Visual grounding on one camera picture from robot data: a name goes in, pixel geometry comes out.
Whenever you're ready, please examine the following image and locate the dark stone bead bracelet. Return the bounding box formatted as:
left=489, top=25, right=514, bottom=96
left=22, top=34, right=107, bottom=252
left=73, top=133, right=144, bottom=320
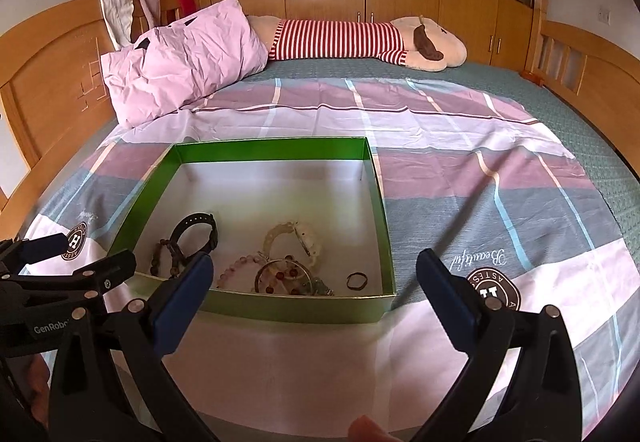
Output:
left=148, top=237, right=182, bottom=279

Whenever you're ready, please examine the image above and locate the black wrist watch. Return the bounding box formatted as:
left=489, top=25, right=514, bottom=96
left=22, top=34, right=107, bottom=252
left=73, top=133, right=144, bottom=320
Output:
left=167, top=213, right=218, bottom=272

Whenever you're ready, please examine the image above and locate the pink red bead bracelet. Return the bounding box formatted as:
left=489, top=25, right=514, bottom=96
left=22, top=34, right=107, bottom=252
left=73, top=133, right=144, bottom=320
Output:
left=214, top=253, right=274, bottom=291

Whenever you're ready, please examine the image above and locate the cream white wrist watch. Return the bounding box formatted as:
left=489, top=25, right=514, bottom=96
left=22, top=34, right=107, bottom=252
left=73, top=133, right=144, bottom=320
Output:
left=262, top=221, right=322, bottom=269

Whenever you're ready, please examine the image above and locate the person's left hand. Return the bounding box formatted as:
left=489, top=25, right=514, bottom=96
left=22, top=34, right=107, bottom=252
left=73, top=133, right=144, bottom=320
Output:
left=24, top=354, right=50, bottom=428

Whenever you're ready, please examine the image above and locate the person's right hand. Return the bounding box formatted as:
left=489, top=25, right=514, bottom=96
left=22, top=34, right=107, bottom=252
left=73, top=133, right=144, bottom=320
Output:
left=347, top=415, right=401, bottom=442

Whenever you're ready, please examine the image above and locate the wooden headboard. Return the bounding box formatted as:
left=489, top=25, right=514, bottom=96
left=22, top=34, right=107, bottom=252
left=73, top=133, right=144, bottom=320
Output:
left=1, top=0, right=115, bottom=239

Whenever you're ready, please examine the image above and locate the green cardboard box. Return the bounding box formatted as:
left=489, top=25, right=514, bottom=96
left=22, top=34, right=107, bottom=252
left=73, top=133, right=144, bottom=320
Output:
left=112, top=137, right=396, bottom=324

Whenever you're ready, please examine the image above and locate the green mattress cover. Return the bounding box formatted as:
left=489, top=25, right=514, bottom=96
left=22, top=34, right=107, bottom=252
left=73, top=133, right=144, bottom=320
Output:
left=247, top=59, right=639, bottom=260

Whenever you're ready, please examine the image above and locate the plaid bed sheet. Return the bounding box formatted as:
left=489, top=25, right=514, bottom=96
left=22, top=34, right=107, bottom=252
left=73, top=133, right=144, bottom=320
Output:
left=25, top=78, right=639, bottom=441

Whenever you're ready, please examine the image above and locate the wooden footboard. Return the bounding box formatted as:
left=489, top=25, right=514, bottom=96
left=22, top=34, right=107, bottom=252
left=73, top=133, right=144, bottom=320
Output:
left=533, top=21, right=639, bottom=170

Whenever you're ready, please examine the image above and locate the striped plush dog toy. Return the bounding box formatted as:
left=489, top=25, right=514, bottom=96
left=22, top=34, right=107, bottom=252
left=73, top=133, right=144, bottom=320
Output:
left=248, top=16, right=468, bottom=72

